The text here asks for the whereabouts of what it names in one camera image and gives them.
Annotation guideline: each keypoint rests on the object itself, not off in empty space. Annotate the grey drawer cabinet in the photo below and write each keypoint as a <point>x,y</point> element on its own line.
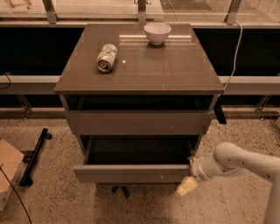
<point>175,77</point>

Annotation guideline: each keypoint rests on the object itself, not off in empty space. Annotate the black metal bar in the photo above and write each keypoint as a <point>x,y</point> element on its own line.
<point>26,180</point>

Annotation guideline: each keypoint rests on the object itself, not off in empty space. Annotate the grey top drawer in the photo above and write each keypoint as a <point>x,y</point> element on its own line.
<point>94,123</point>

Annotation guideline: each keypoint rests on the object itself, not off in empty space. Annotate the green soda can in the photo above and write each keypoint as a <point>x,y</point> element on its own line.
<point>106,58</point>

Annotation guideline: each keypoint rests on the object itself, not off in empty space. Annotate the grey drawer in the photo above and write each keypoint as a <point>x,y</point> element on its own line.
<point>94,123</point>
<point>136,159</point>

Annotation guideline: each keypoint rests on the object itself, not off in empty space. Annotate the wooden board on left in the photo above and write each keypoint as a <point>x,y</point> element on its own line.
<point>11,161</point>

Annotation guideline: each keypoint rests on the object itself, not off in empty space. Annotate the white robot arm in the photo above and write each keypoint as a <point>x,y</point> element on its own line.
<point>229,159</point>

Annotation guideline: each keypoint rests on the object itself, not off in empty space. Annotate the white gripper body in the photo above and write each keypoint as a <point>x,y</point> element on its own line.
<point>196,170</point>

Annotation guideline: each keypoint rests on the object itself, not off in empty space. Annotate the white ceramic bowl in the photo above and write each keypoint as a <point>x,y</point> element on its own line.
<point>157,33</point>

